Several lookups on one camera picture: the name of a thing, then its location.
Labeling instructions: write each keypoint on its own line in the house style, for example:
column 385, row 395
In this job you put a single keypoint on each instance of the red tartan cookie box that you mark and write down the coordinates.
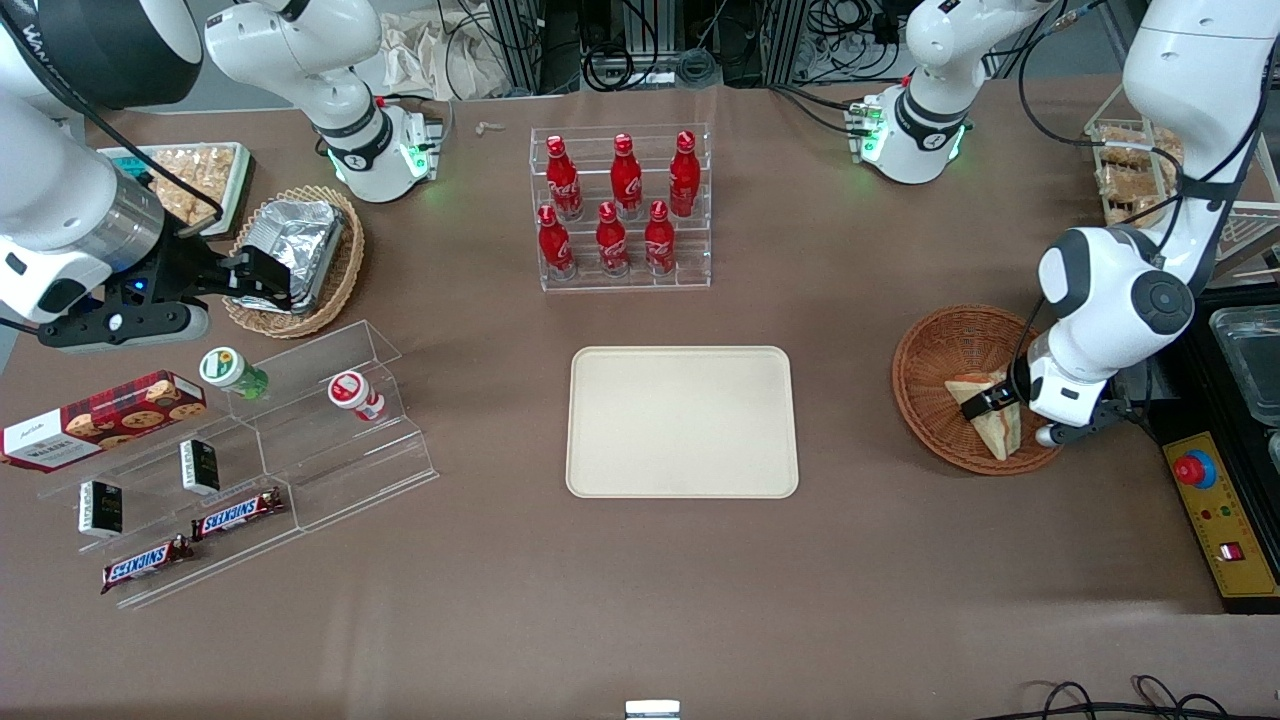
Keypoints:
column 110, row 415

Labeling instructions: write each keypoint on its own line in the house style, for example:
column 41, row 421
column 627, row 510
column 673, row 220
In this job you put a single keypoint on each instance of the red lid snack cup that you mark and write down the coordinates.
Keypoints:
column 350, row 390

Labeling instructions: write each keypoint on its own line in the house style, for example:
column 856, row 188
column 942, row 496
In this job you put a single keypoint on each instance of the steel pan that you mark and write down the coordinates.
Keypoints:
column 1250, row 360

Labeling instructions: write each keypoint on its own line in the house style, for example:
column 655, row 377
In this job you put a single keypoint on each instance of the clear acrylic stepped shelf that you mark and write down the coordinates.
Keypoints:
column 330, row 470

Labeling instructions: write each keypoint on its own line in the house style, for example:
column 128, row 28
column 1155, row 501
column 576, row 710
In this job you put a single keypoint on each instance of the clear acrylic bottle rack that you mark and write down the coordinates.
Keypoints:
column 700, row 250

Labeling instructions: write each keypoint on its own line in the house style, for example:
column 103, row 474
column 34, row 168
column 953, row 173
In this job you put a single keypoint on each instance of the yellow emergency stop control box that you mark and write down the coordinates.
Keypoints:
column 1225, row 520

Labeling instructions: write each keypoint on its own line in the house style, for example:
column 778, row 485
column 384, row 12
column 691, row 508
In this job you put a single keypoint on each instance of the pale tray of snack packets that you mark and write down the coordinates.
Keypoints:
column 185, row 185

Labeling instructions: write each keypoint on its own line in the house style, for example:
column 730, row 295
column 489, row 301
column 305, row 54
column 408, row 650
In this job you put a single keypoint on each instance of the silver foil packet stack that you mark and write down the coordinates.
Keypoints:
column 300, row 235

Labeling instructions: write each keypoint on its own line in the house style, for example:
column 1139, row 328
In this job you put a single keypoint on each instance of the green lid snack cup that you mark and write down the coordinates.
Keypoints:
column 225, row 367

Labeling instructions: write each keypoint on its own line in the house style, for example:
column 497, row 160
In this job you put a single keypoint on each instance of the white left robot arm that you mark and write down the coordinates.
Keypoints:
column 1110, row 290

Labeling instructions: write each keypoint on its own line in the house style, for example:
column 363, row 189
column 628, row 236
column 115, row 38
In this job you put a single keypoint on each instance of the small black chocolate box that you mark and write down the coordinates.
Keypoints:
column 100, row 508
column 200, row 466

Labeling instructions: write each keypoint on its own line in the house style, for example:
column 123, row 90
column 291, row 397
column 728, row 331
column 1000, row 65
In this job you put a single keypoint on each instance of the triangle sandwich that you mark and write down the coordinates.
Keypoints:
column 1000, row 435

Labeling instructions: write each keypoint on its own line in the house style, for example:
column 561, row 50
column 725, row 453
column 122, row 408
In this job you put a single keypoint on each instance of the brown wicker basket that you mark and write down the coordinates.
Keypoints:
column 930, row 380

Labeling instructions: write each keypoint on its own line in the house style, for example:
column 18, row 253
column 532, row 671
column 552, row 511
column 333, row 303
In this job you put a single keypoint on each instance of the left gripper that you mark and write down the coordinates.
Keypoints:
column 993, row 402

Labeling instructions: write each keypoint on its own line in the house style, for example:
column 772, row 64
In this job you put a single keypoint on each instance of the crumpled beige cloth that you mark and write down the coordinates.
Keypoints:
column 430, row 60

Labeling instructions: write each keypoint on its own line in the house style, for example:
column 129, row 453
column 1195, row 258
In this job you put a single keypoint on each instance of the light wicker basket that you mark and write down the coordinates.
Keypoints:
column 340, row 280

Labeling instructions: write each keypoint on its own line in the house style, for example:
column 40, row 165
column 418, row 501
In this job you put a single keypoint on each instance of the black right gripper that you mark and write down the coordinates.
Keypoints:
column 183, row 272

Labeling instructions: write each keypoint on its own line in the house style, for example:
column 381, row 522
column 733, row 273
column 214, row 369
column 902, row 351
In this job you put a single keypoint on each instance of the black appliance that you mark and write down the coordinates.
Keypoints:
column 1190, row 400

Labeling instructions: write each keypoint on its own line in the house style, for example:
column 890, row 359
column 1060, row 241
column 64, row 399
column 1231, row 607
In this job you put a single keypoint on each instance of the cream plastic tray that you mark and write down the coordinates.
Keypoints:
column 660, row 420

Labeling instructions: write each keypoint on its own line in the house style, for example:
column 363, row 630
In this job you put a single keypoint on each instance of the clear bag of crackers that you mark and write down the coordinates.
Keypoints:
column 1118, row 182
column 1135, row 145
column 1148, row 212

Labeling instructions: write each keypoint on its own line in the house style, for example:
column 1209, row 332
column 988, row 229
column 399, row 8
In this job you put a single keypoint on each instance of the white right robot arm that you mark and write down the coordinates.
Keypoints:
column 60, row 200

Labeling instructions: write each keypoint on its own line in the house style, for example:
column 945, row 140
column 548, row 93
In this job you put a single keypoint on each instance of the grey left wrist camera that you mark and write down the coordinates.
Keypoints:
column 1075, row 432

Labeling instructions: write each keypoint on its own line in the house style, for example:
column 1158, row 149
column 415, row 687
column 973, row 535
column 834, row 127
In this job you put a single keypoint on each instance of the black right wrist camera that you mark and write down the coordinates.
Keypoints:
column 120, row 325

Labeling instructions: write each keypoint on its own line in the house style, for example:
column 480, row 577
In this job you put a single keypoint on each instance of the red Coca-Cola bottle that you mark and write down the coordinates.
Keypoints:
column 555, row 245
column 684, row 175
column 611, row 242
column 564, row 182
column 660, row 240
column 627, row 178

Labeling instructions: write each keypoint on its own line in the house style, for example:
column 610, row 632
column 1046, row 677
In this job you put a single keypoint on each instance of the Snickers chocolate bar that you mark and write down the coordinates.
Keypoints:
column 145, row 564
column 238, row 514

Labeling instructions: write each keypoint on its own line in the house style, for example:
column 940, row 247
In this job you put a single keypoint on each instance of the small white device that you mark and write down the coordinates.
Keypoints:
column 652, row 710

